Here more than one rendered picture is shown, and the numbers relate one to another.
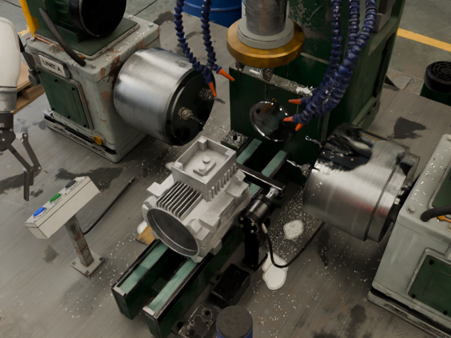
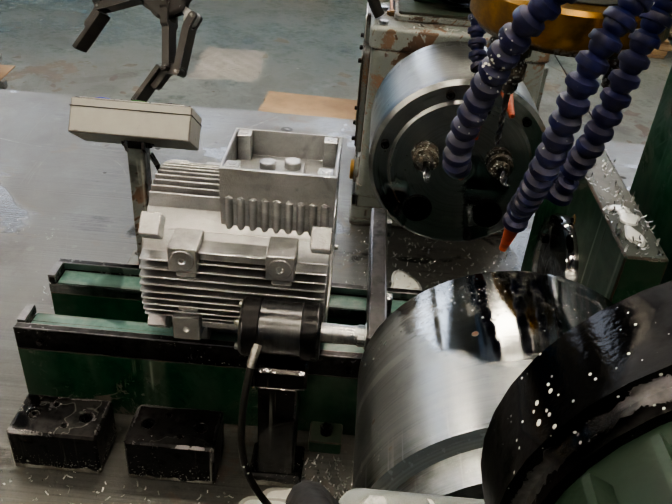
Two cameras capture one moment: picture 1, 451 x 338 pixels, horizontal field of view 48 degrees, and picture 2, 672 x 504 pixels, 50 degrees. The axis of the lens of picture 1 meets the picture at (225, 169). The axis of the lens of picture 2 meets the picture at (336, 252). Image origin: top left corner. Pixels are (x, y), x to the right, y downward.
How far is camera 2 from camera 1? 0.87 m
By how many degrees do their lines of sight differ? 43
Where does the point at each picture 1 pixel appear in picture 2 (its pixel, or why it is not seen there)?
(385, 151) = not seen: hidden behind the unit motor
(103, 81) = (383, 55)
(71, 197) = (143, 111)
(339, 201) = (370, 408)
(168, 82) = (431, 78)
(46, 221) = (86, 108)
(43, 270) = (112, 234)
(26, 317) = (27, 250)
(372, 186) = (432, 416)
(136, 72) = (422, 55)
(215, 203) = (233, 240)
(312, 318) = not seen: outside the picture
